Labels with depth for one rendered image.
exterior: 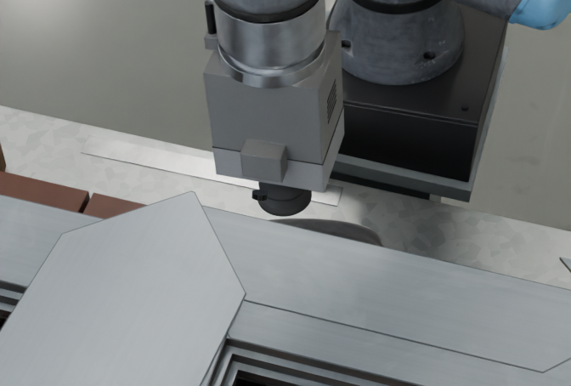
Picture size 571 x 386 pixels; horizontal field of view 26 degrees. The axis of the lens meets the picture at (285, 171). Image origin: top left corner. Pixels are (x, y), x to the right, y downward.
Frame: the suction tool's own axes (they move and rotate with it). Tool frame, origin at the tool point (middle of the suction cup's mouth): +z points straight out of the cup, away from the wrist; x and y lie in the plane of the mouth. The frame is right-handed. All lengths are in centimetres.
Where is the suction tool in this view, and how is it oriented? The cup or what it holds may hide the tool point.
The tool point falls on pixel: (284, 195)
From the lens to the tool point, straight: 97.6
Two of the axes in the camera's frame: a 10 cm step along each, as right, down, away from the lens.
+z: 0.5, 6.9, 7.3
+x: 2.7, -7.1, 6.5
